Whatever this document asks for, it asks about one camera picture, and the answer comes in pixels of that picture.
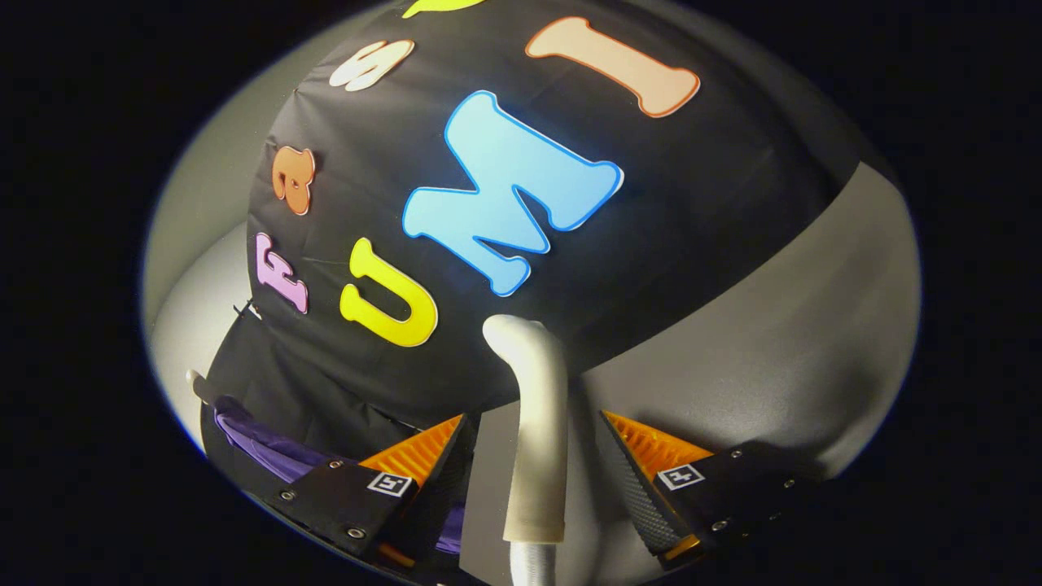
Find grey ribbed steamer hose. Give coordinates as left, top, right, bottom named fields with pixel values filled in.
left=509, top=541, right=558, bottom=586

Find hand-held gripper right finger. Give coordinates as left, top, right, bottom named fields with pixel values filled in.
left=601, top=409, right=823, bottom=566

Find purple button jacket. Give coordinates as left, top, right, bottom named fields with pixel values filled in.
left=213, top=396, right=465, bottom=556

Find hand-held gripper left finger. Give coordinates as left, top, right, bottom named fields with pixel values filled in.
left=273, top=413, right=481, bottom=571

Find white garment steamer head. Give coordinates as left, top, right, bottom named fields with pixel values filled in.
left=482, top=314, right=569, bottom=544

